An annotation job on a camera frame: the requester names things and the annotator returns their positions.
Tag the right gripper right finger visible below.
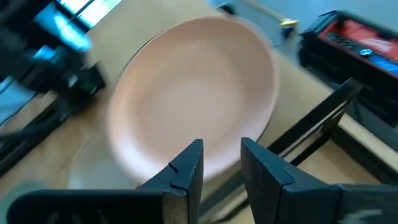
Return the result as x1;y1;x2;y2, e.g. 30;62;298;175
241;138;343;224

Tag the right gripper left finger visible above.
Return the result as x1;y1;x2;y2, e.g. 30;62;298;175
136;139;205;224

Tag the orange plate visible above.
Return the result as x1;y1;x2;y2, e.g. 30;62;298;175
105;15;280;184

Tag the red and black toolbox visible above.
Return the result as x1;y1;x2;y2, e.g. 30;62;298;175
298;9;398;125

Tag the yellow cable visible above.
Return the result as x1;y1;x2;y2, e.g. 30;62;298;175
245;0;299;28

